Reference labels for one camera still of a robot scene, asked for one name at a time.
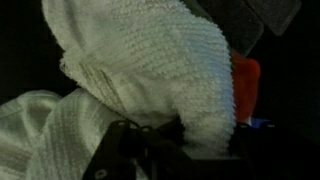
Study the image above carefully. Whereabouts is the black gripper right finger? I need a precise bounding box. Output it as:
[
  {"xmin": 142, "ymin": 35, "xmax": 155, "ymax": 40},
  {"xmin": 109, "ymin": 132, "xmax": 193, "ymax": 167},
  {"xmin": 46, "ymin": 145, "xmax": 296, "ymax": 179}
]
[{"xmin": 230, "ymin": 122, "xmax": 320, "ymax": 180}]

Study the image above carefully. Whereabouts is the orange toy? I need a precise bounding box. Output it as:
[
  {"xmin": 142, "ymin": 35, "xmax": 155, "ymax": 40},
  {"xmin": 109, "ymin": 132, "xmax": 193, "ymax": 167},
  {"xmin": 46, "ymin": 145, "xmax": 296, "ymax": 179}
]
[{"xmin": 232, "ymin": 50, "xmax": 261, "ymax": 123}]

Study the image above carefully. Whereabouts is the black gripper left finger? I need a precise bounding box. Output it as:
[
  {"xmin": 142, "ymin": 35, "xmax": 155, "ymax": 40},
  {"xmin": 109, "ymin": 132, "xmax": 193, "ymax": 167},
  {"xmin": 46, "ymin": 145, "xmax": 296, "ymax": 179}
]
[{"xmin": 81, "ymin": 119, "xmax": 188, "ymax": 180}]

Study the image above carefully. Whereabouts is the white towel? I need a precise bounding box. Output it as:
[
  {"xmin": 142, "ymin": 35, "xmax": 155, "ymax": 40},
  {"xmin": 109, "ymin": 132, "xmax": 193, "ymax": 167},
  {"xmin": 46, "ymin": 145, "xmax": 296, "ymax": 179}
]
[{"xmin": 0, "ymin": 0, "xmax": 235, "ymax": 180}]

